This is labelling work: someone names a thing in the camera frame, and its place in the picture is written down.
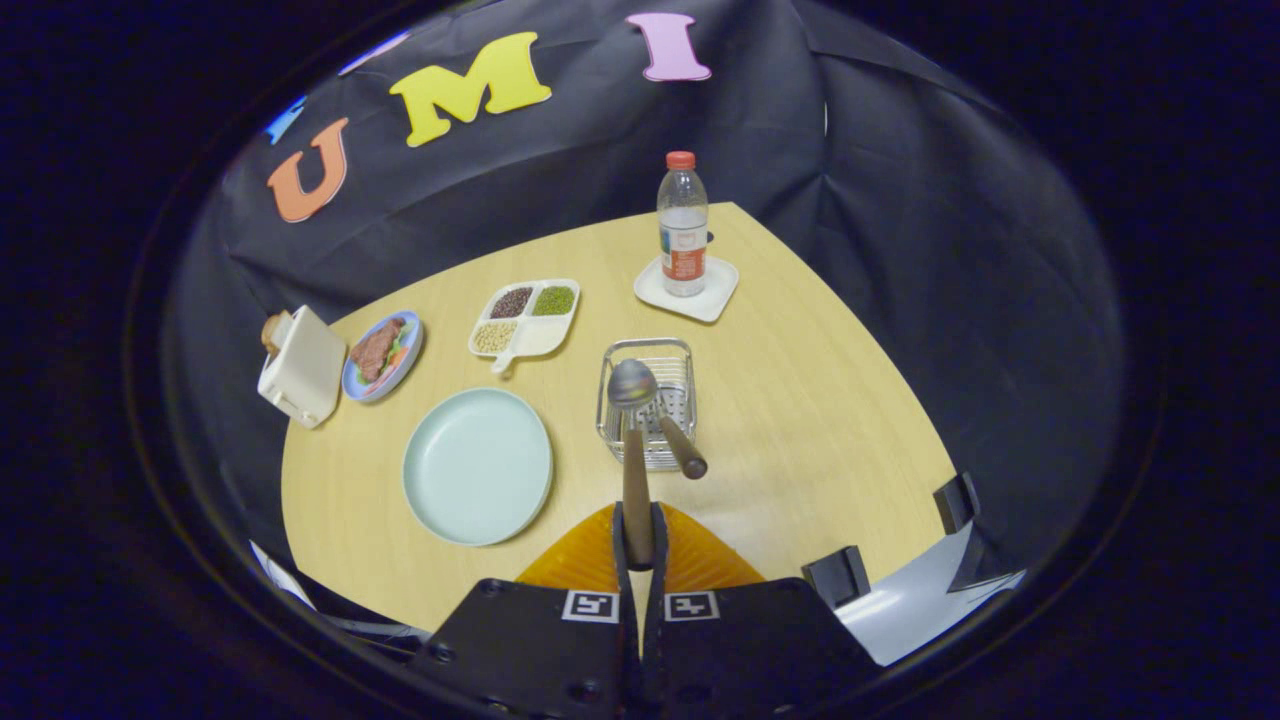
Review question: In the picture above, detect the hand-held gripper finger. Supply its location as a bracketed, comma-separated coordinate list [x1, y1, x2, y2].
[645, 500, 886, 720]
[410, 500, 641, 720]

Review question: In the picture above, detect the wooden-handled metal spoon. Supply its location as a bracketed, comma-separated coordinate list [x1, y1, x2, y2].
[607, 358, 659, 571]

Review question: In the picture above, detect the wooden-handled metal fork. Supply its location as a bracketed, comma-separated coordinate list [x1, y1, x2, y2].
[650, 410, 709, 480]

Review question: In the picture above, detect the black boxy object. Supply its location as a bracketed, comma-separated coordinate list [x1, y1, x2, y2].
[933, 472, 981, 536]
[802, 545, 871, 609]

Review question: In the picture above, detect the light green plate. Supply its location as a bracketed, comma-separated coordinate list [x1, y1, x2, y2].
[402, 388, 554, 547]

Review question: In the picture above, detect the white divided bean tray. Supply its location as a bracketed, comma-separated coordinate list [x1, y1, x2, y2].
[468, 278, 581, 376]

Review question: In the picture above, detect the white square coaster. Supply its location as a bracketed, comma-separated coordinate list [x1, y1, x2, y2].
[633, 255, 741, 324]

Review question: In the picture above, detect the blue plate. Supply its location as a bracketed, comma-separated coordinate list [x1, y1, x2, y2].
[342, 310, 425, 404]

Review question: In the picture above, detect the brown steak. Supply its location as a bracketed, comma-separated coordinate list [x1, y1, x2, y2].
[350, 317, 406, 384]

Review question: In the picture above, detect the red-capped plastic water bottle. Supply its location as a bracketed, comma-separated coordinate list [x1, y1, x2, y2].
[657, 151, 710, 298]

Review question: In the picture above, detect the white toaster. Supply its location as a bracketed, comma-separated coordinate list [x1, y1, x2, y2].
[257, 305, 348, 430]

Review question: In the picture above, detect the black backdrop cloth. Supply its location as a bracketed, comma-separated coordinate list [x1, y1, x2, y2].
[165, 0, 1121, 601]

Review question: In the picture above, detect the metal wire basket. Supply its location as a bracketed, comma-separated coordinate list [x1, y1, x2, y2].
[597, 338, 698, 472]

